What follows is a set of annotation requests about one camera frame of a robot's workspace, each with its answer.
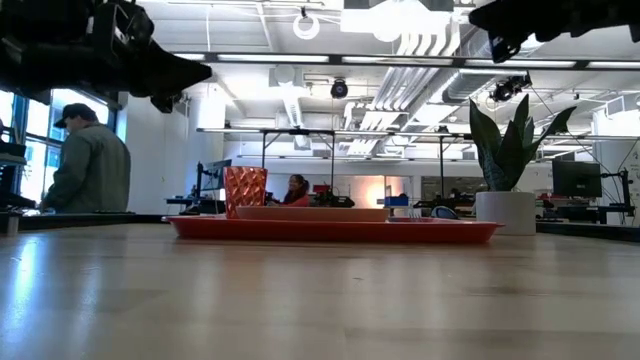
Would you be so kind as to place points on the black computer monitor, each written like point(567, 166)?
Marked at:
point(576, 178)

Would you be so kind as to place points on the black overhead frame beam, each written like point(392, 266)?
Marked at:
point(400, 60)

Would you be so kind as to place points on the green snake plant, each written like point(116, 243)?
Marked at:
point(507, 150)

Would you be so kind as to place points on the dark monitor on arm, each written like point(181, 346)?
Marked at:
point(216, 171)

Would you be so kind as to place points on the standing person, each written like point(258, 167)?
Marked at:
point(90, 170)

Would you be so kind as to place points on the red plastic tray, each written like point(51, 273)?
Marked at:
point(330, 231)

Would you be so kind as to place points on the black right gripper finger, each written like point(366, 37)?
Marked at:
point(505, 17)
point(502, 47)

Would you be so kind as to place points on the black table frame stand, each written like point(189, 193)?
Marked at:
point(300, 145)

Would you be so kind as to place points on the metal fork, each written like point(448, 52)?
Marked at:
point(414, 216)

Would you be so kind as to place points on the blue storage box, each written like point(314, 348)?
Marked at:
point(396, 201)

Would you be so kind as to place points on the metal spoon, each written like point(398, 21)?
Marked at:
point(444, 213)

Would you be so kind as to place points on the red faceted plastic cup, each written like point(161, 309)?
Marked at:
point(244, 190)

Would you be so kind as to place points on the seated person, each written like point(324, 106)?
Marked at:
point(296, 194)

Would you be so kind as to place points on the white round plant pot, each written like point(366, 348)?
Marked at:
point(506, 212)

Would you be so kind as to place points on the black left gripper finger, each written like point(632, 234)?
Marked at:
point(163, 102)
point(175, 72)

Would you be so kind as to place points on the black ceiling-mounted camera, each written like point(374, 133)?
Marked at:
point(509, 88)

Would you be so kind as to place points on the black hanging round camera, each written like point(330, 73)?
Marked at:
point(339, 89)

